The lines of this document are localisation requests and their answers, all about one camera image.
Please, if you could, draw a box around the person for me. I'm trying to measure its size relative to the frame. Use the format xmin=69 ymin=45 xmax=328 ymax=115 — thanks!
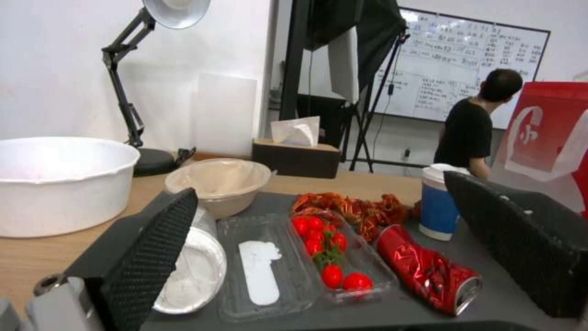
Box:
xmin=434 ymin=68 xmax=525 ymax=180

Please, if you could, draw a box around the clear disposable takeout box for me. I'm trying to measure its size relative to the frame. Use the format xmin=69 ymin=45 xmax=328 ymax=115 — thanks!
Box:
xmin=215 ymin=210 xmax=401 ymax=323

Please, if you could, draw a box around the black articulated desk lamp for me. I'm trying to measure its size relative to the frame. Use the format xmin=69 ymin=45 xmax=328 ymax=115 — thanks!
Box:
xmin=100 ymin=0 xmax=212 ymax=177

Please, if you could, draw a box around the black softbox light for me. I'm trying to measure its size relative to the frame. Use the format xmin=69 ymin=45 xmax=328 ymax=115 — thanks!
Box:
xmin=280 ymin=0 xmax=411 ymax=103

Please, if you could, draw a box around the large white plastic basin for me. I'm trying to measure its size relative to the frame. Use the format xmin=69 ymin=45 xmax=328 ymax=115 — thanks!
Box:
xmin=0 ymin=137 xmax=141 ymax=239

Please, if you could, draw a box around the red crayfish pile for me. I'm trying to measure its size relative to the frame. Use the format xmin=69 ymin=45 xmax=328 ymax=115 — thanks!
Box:
xmin=291 ymin=192 xmax=424 ymax=243

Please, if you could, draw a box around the red and white delivery bag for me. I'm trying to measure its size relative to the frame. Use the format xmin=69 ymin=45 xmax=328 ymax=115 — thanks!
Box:
xmin=498 ymin=81 xmax=588 ymax=221

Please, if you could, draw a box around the white tissue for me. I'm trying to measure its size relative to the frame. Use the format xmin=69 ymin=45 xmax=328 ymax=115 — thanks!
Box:
xmin=269 ymin=115 xmax=321 ymax=149

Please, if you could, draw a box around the wall whiteboard with writing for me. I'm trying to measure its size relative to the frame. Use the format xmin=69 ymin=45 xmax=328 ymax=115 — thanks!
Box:
xmin=370 ymin=6 xmax=551 ymax=131

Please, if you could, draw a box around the black tissue box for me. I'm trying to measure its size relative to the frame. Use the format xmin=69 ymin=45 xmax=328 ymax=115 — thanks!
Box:
xmin=251 ymin=137 xmax=342 ymax=179

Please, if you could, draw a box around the blue paper cup white lid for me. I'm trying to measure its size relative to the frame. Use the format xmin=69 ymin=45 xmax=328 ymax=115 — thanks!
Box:
xmin=418 ymin=164 xmax=462 ymax=241

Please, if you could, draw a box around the black light stand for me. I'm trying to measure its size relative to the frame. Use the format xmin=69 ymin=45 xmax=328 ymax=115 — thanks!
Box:
xmin=346 ymin=33 xmax=411 ymax=174

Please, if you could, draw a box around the beige paper bowl with liner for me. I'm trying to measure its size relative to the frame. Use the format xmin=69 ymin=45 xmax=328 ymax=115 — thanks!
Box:
xmin=164 ymin=158 xmax=273 ymax=220

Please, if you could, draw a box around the dark grey table mat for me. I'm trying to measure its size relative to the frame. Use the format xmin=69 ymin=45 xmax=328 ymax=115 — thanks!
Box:
xmin=63 ymin=191 xmax=588 ymax=331

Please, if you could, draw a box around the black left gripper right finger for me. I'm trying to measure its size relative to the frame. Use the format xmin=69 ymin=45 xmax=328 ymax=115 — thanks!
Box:
xmin=442 ymin=171 xmax=588 ymax=319

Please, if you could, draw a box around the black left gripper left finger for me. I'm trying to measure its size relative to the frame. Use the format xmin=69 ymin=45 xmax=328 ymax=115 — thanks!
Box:
xmin=0 ymin=188 xmax=199 ymax=331

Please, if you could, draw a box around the crushed red soda can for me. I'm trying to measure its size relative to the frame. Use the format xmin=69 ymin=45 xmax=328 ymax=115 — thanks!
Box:
xmin=376 ymin=224 xmax=484 ymax=316

